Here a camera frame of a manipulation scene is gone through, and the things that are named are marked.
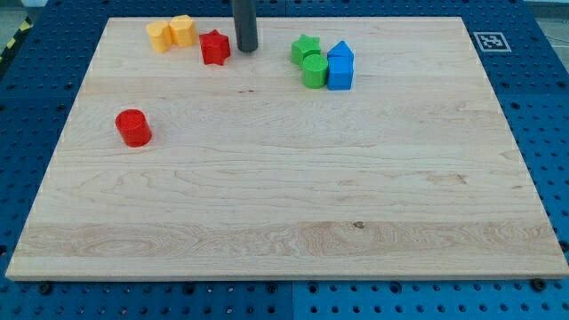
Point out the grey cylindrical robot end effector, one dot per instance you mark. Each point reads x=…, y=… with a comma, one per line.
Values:
x=244, y=14

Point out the yellow rounded block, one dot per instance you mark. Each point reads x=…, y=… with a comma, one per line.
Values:
x=183, y=30

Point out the blue cube block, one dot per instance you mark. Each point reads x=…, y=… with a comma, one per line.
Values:
x=340, y=73

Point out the green cylinder block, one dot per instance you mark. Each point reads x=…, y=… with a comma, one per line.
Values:
x=314, y=71

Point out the green star block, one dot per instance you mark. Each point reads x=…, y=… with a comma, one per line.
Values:
x=303, y=47

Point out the white fiducial marker tag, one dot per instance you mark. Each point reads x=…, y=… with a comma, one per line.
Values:
x=490, y=41

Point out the red cylinder block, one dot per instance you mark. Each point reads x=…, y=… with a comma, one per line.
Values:
x=133, y=128

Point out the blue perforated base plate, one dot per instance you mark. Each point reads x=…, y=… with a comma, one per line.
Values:
x=49, y=61

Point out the blue house-shaped block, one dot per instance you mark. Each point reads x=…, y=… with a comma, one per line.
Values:
x=341, y=49

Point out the red star block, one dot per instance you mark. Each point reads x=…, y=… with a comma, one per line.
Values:
x=215, y=47

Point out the light wooden board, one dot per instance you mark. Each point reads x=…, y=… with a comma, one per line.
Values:
x=412, y=174

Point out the yellow heart block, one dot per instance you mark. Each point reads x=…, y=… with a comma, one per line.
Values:
x=159, y=35

